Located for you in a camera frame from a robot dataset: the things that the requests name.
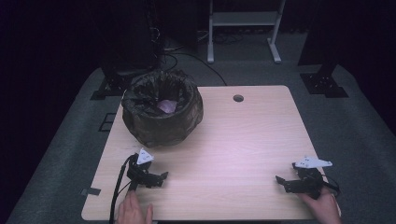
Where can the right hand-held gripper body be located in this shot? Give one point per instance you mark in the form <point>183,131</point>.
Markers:
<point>309,182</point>

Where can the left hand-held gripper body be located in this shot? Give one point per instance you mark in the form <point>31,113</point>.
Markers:
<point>138,172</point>

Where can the bin with black bag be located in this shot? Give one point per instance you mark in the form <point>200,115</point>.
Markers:
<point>162,130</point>

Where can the person's right hand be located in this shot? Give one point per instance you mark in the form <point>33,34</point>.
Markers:
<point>327,211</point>

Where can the person's left hand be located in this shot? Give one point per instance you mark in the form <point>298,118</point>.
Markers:
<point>132,211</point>

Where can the black tape strip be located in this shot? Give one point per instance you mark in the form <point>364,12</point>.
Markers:
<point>91,191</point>

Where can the pale pink crumpled paper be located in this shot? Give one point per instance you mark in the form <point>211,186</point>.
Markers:
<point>167,106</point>

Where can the dark cabinet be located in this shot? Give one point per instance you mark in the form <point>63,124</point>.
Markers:
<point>134,34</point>

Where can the white metal stand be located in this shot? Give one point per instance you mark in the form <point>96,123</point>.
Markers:
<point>243,18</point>

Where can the black stand with base plate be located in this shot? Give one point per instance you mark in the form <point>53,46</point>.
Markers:
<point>325,85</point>
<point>107,87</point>

